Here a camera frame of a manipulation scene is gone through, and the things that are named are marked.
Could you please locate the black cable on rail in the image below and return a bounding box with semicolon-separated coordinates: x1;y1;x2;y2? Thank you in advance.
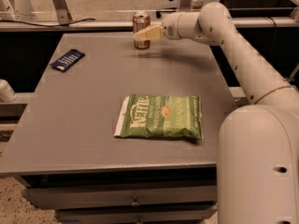
0;17;97;28

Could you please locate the upper grey drawer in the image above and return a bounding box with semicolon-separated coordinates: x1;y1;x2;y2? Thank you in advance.
22;186;217;210

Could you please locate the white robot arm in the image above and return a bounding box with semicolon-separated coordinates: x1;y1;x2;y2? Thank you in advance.
134;2;299;224

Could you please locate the grey drawer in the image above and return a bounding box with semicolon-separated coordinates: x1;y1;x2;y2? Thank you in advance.
22;186;217;210
56;204;216;224

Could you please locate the white cylinder at left edge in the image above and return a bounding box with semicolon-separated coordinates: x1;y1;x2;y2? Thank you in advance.
0;79;17;103

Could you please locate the green Kettle chips bag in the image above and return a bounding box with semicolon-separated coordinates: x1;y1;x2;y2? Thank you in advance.
114;94;203;140

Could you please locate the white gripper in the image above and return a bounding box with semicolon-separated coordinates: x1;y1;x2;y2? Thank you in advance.
134;13;180;41

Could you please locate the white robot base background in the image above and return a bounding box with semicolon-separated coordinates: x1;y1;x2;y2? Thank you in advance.
0;0;33;21

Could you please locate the lower grey drawer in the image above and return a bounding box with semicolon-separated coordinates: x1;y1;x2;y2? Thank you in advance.
56;204;216;224

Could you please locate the grey drawer cabinet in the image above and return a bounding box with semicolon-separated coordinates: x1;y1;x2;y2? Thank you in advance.
0;33;235;213

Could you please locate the orange soda can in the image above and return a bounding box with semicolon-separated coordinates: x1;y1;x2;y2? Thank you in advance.
133;11;150;49

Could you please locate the metal railing frame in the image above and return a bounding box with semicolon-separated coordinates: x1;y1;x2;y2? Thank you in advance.
0;0;299;33

